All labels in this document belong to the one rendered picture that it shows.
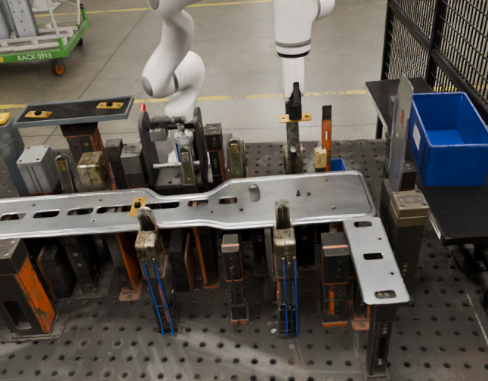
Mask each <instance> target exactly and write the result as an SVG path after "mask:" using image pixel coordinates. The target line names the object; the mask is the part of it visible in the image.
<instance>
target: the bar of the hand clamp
mask: <svg viewBox="0 0 488 381"><path fill-rule="evenodd" d="M285 109H286V115H287V114H289V112H288V101H285ZM286 139H287V151H288V158H291V156H290V144H293V143H296V149H297V157H300V147H299V127H298V122H286Z"/></svg>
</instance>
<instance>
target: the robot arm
mask: <svg viewBox="0 0 488 381"><path fill-rule="evenodd" d="M200 1H202V0H147V3H148V5H149V7H150V9H151V10H152V11H153V13H154V14H155V15H156V16H157V17H158V18H160V19H161V20H162V37H161V41H160V43H159V45H158V47H157V48H156V50H155V51H154V52H153V54H152V56H151V57H150V59H149V60H148V62H147V64H146V66H145V67H144V71H143V73H142V85H143V88H144V90H145V92H146V93H147V94H148V95H149V96H150V97H152V98H157V99H160V98H166V97H168V96H170V95H172V94H173V95H172V97H171V98H170V100H169V101H168V103H167V104H166V106H165V115H166V116H169V118H171V117H172V116H175V117H177V116H186V118H187V121H186V123H193V111H194V107H196V99H197V98H198V95H199V92H200V90H201V87H202V84H203V82H204V78H205V67H204V64H203V61H202V59H201V58H200V56H199V55H198V54H196V53H194V52H192V51H189V50H190V46H191V44H192V41H193V34H194V22H193V18H192V17H191V16H190V15H189V14H188V13H187V12H186V11H185V10H183V9H184V8H186V7H187V6H189V5H192V4H195V3H197V2H200ZM334 6H335V0H273V19H274V35H275V49H276V51H277V54H278V55H279V56H280V57H282V86H283V94H284V97H285V98H289V101H288V112H289V119H290V120H292V119H301V118H302V108H301V96H302V97H303V96H304V87H305V66H304V56H306V55H308V53H309V52H310V49H311V27H312V24H313V22H314V21H316V20H320V19H322V18H324V17H326V16H327V15H329V14H330V13H331V12H332V10H333V8H334ZM169 132H170V136H171V141H172V143H173V147H174V151H173V152H171V154H170V155H169V157H168V162H169V163H176V162H179V160H178V152H177V148H176V144H175V138H174V135H175V133H177V132H178V130H177V129H174V130H169Z"/></svg>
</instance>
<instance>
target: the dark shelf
mask: <svg viewBox="0 0 488 381"><path fill-rule="evenodd" d="M407 79H408V80H409V81H410V83H411V84H412V89H413V94H420V93H434V92H433V91H432V90H431V88H430V87H429V85H428V84H427V82H426V81H425V80H424V79H423V78H422V77H415V78H407ZM399 82H400V79H388V80H379V81H370V82H366V85H365V89H366V91H367V93H368V95H369V98H370V100H371V102H372V104H373V106H374V108H375V110H376V112H377V114H378V116H379V118H380V120H381V122H382V124H383V126H384V127H385V130H386V132H388V116H389V112H388V110H389V103H390V96H397V90H398V85H399ZM404 162H412V163H413V165H414V166H415V169H416V171H417V174H416V180H415V188H414V189H415V191H416V190H420V191H421V192H422V194H423V196H424V198H425V200H426V202H427V204H428V206H429V211H428V214H429V216H428V217H429V219H430V221H431V224H432V226H433V228H434V230H435V232H436V234H437V236H438V238H439V240H440V242H441V243H442V245H443V246H452V245H462V244H473V243H488V173H487V176H486V181H485V185H475V186H424V185H423V182H422V178H421V176H420V173H419V169H418V166H417V164H416V161H415V157H414V156H413V153H412V149H411V147H410V144H409V140H408V138H407V142H406V154H405V160H404Z"/></svg>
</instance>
